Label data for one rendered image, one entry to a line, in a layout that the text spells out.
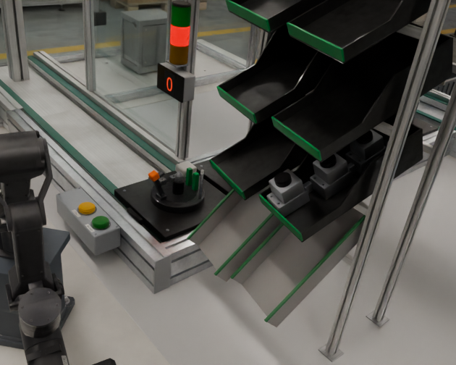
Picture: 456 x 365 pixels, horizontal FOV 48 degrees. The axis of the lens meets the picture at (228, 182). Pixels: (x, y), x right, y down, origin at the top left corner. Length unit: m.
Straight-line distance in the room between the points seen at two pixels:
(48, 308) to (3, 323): 0.36
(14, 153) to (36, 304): 0.21
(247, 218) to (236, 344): 0.27
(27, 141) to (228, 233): 0.55
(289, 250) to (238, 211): 0.16
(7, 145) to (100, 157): 0.93
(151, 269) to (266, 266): 0.28
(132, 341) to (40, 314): 0.40
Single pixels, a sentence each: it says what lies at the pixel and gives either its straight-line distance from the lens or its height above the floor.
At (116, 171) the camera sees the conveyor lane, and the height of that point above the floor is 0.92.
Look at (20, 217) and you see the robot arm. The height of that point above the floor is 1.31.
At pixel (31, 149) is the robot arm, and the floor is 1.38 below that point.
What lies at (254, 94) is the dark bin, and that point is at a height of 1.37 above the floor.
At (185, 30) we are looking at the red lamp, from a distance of 1.38.
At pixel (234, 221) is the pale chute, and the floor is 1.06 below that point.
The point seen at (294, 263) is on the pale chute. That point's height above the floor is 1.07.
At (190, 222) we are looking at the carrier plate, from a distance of 1.27.
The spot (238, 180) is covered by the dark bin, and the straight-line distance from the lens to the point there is 1.02.
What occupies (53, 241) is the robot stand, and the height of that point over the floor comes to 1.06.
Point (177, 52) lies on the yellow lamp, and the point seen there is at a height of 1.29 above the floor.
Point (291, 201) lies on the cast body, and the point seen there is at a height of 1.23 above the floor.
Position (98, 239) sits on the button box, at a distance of 1.25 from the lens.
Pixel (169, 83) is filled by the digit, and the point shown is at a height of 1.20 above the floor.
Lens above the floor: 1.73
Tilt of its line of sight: 32 degrees down
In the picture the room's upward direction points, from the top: 7 degrees clockwise
